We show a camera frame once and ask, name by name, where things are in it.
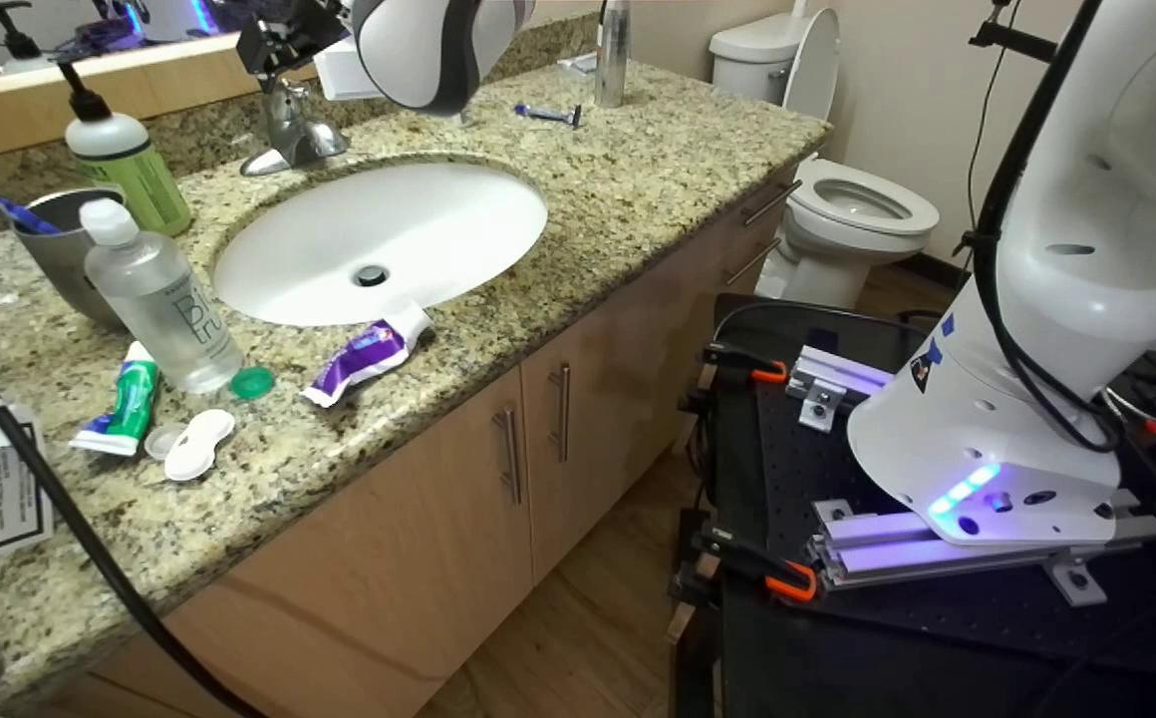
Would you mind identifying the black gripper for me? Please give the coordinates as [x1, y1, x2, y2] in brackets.
[230, 0, 349, 95]

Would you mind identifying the chrome sink faucet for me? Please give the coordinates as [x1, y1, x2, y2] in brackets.
[237, 74, 349, 180]

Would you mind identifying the white oval sink basin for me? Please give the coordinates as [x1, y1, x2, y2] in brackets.
[212, 158, 555, 332]

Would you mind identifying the clear bottle white cap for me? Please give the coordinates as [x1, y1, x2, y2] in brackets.
[74, 196, 248, 404]

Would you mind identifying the grey toothbrush cup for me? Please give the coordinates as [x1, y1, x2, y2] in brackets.
[10, 184, 130, 332]

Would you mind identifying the purple toothpaste tube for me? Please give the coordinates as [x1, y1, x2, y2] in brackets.
[300, 312, 434, 410]

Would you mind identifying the blue toothbrush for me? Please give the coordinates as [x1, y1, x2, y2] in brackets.
[0, 158, 69, 237]

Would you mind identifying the small green cap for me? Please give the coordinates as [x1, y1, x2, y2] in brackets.
[226, 361, 280, 408]

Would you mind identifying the silver spray bottle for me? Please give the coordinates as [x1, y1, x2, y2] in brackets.
[592, 0, 636, 112]

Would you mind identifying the green toothpaste tube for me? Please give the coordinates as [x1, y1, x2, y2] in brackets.
[69, 339, 167, 461]

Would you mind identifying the clear round cap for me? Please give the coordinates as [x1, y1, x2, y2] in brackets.
[139, 417, 190, 467]

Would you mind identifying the wooden vanity cabinet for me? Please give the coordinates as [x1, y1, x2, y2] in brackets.
[14, 166, 813, 718]

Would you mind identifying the white printed tag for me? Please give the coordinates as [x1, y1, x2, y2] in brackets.
[0, 404, 57, 566]

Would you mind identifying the orange black clamp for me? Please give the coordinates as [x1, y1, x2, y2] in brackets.
[700, 339, 796, 394]
[685, 522, 826, 608]

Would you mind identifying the white toilet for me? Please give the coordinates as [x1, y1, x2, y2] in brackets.
[704, 3, 946, 312]

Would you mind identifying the black robot cart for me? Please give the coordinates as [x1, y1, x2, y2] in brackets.
[672, 292, 1156, 718]

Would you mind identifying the wooden mirror frame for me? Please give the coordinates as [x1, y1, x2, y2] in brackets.
[0, 0, 495, 166]

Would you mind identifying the metal cabinet door handle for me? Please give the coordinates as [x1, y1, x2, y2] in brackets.
[489, 397, 531, 505]
[544, 357, 576, 467]

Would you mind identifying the thick black cable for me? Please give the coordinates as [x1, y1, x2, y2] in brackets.
[0, 316, 271, 718]

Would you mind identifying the metal drawer handle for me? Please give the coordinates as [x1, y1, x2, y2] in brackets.
[734, 180, 796, 228]

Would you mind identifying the aluminium mounting rail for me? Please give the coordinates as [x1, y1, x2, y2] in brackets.
[784, 341, 895, 440]
[809, 487, 1156, 608]

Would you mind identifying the black wall cable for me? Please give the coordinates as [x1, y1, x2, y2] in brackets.
[954, 0, 1017, 271]

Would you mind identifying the black wall bracket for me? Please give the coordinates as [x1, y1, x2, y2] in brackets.
[966, 15, 1056, 63]

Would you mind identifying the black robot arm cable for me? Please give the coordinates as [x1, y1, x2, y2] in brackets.
[966, 0, 1141, 458]

